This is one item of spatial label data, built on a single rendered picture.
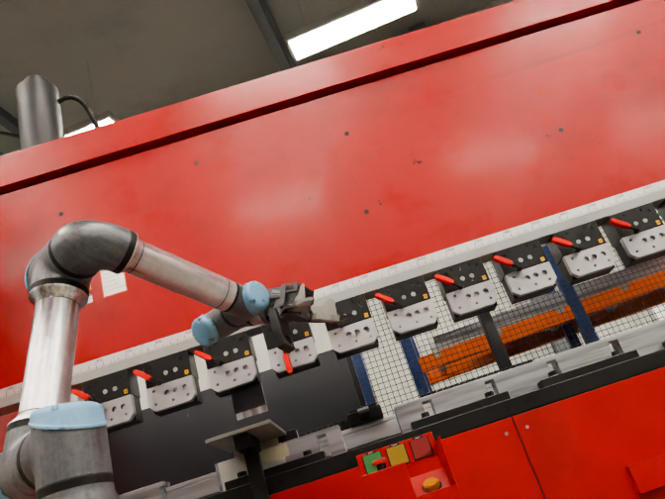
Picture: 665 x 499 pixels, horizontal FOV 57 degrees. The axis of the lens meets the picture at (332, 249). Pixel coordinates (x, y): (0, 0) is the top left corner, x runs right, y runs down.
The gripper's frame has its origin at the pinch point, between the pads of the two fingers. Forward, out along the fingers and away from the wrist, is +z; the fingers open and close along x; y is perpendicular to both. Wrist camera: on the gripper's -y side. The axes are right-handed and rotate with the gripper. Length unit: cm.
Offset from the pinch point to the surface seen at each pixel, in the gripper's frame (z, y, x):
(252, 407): -50, -17, 33
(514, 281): 22, 28, 68
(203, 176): -75, 63, 17
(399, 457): 5.0, -30.3, 27.6
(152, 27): -367, 377, 164
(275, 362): -43, -3, 33
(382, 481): 9.2, -36.7, 12.5
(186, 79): -401, 379, 242
